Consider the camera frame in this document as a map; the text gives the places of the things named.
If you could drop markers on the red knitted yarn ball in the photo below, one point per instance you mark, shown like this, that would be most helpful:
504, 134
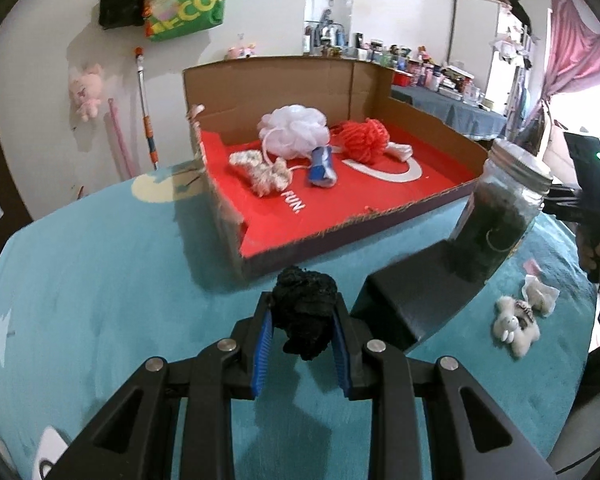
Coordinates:
363, 142

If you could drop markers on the orange white mop handle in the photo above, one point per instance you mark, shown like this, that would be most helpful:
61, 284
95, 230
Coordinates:
149, 131

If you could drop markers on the white crochet scrunchie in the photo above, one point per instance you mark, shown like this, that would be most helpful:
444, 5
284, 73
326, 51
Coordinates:
265, 177

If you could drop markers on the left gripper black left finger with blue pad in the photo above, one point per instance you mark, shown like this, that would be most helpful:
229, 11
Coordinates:
173, 420

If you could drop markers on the pink curtain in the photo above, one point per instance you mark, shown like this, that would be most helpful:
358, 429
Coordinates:
574, 61

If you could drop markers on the white device on table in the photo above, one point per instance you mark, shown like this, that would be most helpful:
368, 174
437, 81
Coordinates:
50, 448

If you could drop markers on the glass jar metal lid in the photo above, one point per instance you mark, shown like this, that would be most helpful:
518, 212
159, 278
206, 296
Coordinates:
504, 203

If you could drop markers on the blue tissue pack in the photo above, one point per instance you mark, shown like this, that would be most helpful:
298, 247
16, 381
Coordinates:
321, 171

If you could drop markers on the white cloth strip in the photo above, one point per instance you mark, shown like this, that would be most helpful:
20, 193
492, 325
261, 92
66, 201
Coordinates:
402, 152

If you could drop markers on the white fluffy bunny plush clip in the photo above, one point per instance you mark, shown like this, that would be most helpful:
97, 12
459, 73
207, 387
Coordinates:
515, 326

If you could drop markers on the white tissue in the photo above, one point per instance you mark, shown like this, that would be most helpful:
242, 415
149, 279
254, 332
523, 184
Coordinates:
541, 297

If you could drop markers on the pink plush on box edge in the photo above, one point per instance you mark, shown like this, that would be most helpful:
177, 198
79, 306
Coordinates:
235, 53

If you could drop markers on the black colourful tissue box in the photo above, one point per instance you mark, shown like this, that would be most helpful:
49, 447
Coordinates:
409, 300

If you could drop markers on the person's hand on handle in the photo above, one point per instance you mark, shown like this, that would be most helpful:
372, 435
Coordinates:
589, 256

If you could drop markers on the teal table cloth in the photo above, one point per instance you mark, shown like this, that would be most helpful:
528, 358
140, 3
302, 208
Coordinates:
91, 291

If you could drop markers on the white mesh bath loofah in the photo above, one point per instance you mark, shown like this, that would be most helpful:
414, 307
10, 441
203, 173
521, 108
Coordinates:
293, 131

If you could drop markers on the pink plush toy on wall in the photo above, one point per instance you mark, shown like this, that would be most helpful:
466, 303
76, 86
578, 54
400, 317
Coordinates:
86, 92

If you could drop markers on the black scrunchie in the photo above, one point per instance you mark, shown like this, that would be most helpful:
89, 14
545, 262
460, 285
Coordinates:
302, 305

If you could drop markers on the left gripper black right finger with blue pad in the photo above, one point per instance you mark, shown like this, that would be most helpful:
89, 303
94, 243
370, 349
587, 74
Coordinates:
429, 420

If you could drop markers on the grey-covered cluttered side table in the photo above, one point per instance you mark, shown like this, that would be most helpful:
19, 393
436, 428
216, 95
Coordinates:
445, 105

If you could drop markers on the cardboard box red lining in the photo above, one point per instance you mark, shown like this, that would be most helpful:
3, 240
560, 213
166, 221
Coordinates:
226, 101

